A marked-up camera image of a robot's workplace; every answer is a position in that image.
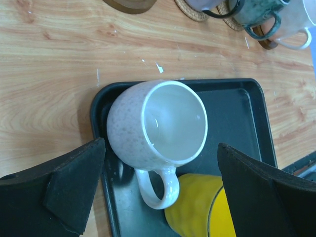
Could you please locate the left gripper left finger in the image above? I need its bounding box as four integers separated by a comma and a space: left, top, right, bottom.
0, 138, 106, 237

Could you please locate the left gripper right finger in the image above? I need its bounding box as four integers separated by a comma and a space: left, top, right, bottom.
217, 143, 316, 237

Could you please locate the yellow glass mug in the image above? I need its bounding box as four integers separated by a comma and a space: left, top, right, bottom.
164, 173, 236, 237

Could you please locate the white ceramic mug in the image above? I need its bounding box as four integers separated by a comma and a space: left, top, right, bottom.
106, 80, 208, 209

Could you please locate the dark wooden coaster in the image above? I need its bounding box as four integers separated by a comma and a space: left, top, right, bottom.
252, 18, 278, 50

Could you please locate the pink ceramic mug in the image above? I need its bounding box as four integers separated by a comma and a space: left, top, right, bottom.
273, 0, 316, 50

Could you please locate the grey glass mug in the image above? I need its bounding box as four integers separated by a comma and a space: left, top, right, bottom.
233, 0, 290, 40

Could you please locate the light woven coaster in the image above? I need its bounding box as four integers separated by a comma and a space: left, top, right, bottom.
175, 0, 209, 22

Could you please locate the woven rattan coaster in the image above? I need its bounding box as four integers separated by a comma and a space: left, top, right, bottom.
217, 0, 244, 32

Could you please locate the purple glass mug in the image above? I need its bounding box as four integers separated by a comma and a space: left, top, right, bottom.
185, 0, 245, 19

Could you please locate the brown glass coaster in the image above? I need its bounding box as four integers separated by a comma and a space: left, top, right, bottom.
103, 0, 157, 14

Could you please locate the black plastic tray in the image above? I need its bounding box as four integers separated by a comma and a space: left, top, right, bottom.
90, 79, 277, 237

